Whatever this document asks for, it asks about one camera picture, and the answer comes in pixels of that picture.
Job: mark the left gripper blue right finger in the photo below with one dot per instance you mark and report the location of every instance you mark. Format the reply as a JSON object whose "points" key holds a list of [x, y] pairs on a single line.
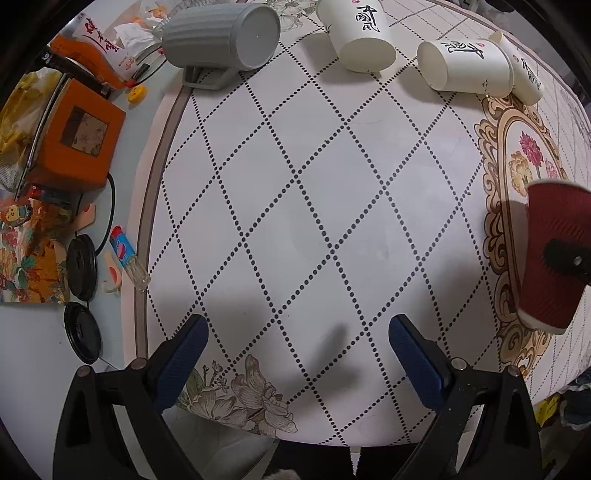
{"points": [[427, 367]]}

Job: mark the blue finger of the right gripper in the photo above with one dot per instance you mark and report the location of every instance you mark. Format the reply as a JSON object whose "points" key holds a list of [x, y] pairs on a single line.
{"points": [[568, 259]]}

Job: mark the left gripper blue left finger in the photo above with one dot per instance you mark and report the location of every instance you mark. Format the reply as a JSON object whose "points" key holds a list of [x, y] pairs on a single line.
{"points": [[175, 359]]}

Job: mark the white paper cup middle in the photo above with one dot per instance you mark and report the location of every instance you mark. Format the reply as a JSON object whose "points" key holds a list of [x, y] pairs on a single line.
{"points": [[472, 66]]}

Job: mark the white paper cup left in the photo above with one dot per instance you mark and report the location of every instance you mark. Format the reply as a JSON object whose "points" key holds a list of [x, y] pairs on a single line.
{"points": [[360, 34]]}

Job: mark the black round lid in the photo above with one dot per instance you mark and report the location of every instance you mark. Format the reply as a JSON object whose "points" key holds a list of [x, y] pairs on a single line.
{"points": [[82, 332], [81, 267]]}

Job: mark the blue red small bottle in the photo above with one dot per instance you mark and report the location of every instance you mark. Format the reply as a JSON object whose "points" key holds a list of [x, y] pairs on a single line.
{"points": [[128, 259]]}

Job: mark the floral diamond pattern tablecloth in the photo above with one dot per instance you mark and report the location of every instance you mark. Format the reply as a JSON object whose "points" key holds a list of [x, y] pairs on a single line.
{"points": [[303, 206]]}

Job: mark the colourful snack bag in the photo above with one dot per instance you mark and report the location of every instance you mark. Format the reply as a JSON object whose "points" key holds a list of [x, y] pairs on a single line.
{"points": [[32, 253]]}

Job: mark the orange gift box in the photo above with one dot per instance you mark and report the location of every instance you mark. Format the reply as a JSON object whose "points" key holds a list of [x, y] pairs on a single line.
{"points": [[78, 141]]}

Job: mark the yellow small cap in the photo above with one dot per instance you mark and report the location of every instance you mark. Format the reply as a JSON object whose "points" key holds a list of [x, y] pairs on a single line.
{"points": [[136, 94]]}

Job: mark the yellow plastic bag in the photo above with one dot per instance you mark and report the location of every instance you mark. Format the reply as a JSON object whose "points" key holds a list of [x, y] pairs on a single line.
{"points": [[19, 119]]}

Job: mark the grey ribbed mug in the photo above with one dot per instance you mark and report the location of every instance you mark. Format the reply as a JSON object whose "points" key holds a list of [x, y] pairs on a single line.
{"points": [[212, 44]]}

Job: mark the orange white snack package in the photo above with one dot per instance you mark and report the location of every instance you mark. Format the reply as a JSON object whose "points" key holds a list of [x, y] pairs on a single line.
{"points": [[82, 41]]}

